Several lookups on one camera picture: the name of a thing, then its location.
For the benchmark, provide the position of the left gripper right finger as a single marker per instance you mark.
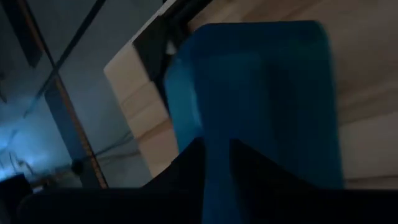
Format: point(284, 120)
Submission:
point(258, 174)

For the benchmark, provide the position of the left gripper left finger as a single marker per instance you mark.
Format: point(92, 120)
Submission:
point(189, 171)

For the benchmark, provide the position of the blue plastic basket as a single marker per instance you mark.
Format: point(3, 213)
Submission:
point(264, 93)

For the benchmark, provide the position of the black floor tape strip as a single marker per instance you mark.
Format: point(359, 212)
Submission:
point(82, 31)

